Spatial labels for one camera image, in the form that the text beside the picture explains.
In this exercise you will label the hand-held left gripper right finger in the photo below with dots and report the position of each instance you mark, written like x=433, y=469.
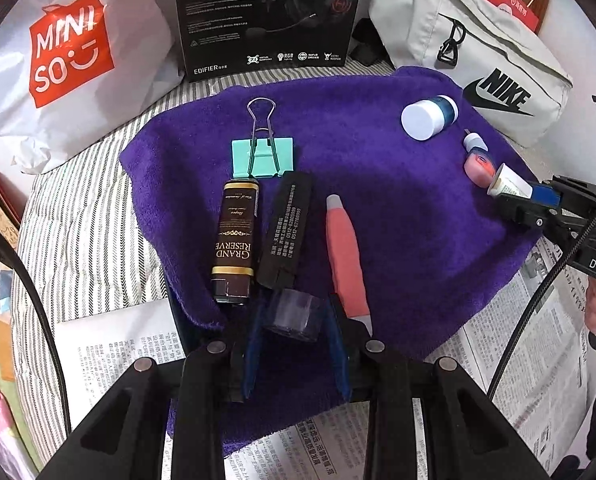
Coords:
x=335, y=360

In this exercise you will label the newspaper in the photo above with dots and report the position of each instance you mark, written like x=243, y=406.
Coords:
x=502, y=360

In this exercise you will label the blue and white bottle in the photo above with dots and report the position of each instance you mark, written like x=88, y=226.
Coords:
x=425, y=117

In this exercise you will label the black rectangular tube clear cap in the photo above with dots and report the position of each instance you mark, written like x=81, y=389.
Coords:
x=285, y=230

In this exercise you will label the white plastic bag red logo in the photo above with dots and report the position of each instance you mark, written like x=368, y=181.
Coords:
x=128, y=60

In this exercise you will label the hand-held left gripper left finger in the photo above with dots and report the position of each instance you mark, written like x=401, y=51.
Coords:
x=253, y=355

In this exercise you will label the brown bottle gold print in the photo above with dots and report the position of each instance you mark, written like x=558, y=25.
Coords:
x=235, y=240

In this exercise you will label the purple towel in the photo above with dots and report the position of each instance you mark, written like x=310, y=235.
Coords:
x=402, y=240

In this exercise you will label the black headphone box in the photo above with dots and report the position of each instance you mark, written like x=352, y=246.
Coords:
x=268, y=20

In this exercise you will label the pink jar blue lid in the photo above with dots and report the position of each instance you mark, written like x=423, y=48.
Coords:
x=480, y=167

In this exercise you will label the grey waist bag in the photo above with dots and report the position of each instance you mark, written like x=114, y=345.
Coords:
x=417, y=25

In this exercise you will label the pink tube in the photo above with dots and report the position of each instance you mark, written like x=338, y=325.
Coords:
x=345, y=255

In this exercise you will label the pink patterned cloth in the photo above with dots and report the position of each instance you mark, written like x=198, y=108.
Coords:
x=0, y=435

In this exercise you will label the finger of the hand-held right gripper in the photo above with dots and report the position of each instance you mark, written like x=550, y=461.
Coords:
x=522, y=212
x=547, y=194

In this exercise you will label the green binder clip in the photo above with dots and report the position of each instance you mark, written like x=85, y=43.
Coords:
x=263, y=157

